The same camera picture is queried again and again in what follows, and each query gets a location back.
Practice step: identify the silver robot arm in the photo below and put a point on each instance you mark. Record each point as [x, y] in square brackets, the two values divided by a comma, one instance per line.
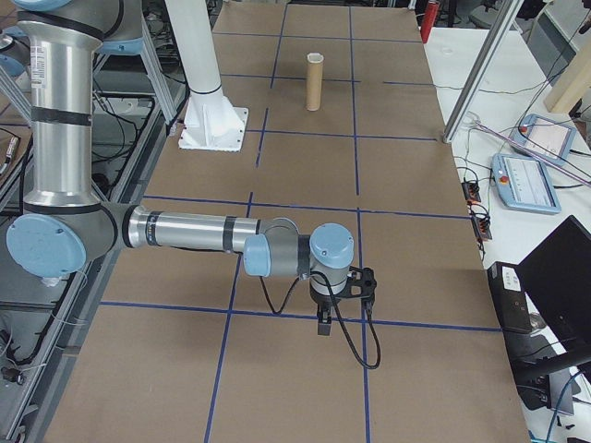
[60, 138]

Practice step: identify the dark box with white label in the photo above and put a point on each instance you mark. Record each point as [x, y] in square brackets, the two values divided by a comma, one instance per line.
[508, 304]

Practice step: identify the white side desk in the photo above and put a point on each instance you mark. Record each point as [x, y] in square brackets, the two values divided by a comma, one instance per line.
[517, 231]

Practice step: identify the brown cardboard shuttlecock tube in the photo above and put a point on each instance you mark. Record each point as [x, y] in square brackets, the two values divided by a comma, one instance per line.
[314, 87]

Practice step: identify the blue robot teach pendant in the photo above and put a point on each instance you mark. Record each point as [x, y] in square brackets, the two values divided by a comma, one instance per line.
[549, 136]
[526, 184]

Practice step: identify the black monitor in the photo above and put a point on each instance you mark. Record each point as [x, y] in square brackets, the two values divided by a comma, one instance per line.
[563, 286]

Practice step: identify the white metal mounting plate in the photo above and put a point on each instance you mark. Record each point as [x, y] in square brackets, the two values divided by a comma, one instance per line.
[198, 60]

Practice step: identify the red cylindrical tube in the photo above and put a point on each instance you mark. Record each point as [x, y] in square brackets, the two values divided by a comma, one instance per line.
[430, 18]

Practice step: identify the cream coloured beam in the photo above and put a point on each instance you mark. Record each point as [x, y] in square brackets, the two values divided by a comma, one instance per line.
[570, 78]

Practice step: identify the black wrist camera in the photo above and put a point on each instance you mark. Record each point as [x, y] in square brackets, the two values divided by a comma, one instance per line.
[367, 281]

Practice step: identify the aluminium profile post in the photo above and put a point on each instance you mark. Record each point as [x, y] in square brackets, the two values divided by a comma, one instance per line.
[478, 69]

